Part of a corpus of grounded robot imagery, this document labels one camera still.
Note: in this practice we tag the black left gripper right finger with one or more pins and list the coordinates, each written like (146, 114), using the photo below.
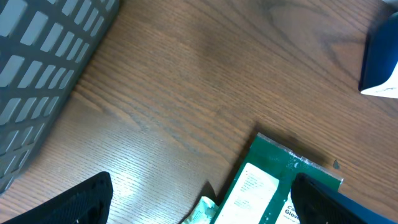
(314, 202)

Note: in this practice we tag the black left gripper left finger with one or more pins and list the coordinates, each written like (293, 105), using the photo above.
(86, 203)

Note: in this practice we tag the green 3M gloves package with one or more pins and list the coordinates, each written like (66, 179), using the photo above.
(260, 191)

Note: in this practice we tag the pale green wet wipes pack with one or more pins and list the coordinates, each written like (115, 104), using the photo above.
(203, 212)

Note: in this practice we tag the white barcode scanner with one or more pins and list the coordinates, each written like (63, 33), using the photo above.
(379, 73)

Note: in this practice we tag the grey plastic mesh basket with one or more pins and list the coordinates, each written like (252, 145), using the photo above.
(45, 46)

